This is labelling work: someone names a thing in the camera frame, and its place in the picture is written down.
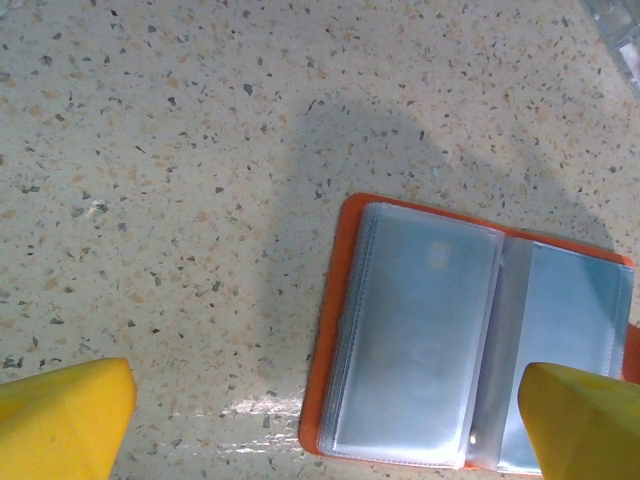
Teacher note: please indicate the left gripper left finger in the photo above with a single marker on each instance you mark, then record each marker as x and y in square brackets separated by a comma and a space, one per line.
[55, 430]

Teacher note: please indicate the orange card holder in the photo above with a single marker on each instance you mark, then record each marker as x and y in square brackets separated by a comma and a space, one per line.
[415, 320]

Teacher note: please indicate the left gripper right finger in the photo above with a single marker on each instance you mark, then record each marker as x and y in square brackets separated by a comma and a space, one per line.
[585, 430]

